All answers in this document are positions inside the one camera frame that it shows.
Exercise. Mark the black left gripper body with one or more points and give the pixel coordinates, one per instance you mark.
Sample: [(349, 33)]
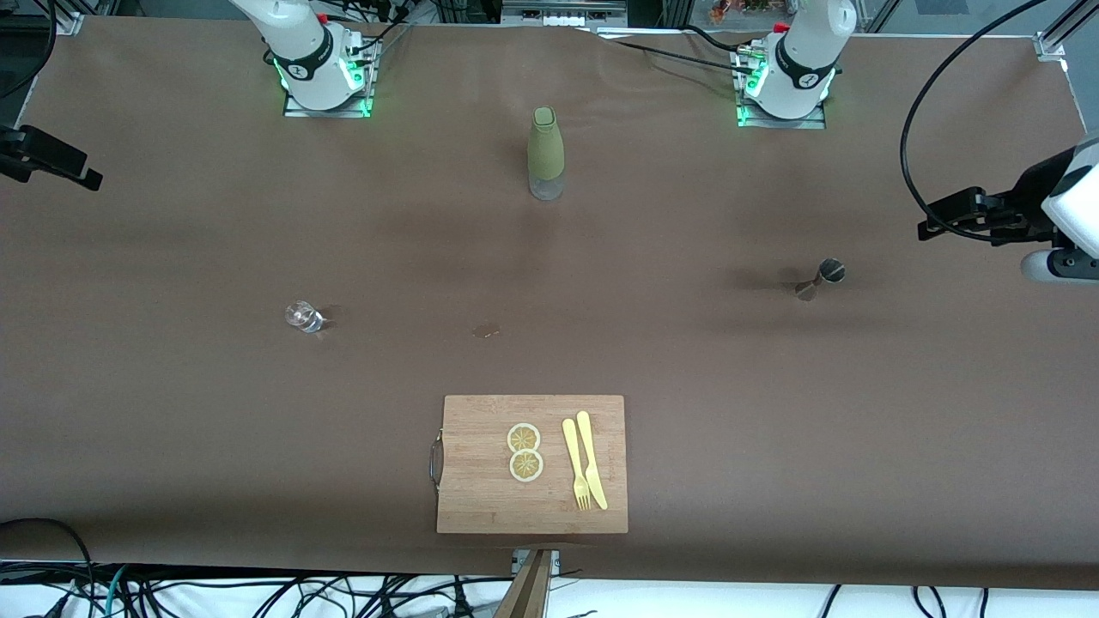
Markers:
[(1027, 199)]

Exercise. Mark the steel jigger measuring cup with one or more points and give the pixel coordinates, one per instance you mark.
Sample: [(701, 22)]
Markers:
[(830, 271)]

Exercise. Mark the clear glass shaker cup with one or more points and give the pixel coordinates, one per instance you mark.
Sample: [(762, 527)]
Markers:
[(303, 317)]

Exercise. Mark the orange plastic object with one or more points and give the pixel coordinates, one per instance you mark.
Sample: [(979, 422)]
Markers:
[(730, 10)]

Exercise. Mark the green sleeved glass bottle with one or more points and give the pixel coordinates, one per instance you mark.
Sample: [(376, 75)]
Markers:
[(546, 146)]

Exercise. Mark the yellow plastic knife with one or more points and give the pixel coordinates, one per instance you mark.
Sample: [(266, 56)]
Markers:
[(591, 463)]

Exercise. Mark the yellow plastic fork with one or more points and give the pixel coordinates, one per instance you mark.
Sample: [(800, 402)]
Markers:
[(573, 451)]

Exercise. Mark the white power strip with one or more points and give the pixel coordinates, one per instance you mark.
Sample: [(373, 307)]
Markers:
[(562, 15)]

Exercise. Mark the wet liquid stain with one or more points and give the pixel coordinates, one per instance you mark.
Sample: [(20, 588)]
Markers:
[(487, 330)]

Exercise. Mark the lemon slice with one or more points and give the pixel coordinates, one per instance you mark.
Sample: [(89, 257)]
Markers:
[(526, 466), (524, 438)]

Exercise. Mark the wooden cutting board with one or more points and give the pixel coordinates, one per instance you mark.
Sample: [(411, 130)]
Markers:
[(532, 489)]

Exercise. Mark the aluminium frame corner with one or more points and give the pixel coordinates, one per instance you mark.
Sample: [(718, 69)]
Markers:
[(64, 21), (1049, 47)]

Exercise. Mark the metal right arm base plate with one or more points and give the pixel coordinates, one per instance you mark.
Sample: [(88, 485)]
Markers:
[(365, 107)]

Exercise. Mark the metal bracket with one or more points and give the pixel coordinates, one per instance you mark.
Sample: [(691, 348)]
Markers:
[(554, 560)]

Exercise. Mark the wooden post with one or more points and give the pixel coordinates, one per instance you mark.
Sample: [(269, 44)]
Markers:
[(528, 592)]

